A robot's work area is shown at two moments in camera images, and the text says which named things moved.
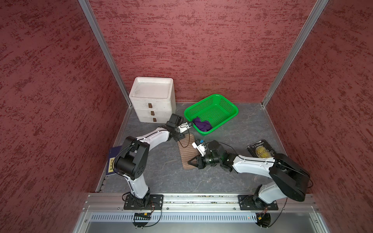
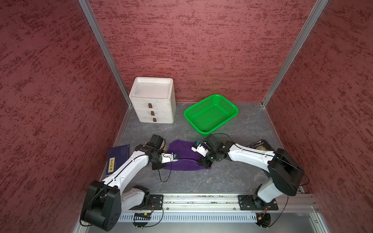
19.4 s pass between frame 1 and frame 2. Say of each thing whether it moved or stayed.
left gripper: moved
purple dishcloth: moved
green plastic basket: stayed
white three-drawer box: stayed
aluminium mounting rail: stayed
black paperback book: stayed
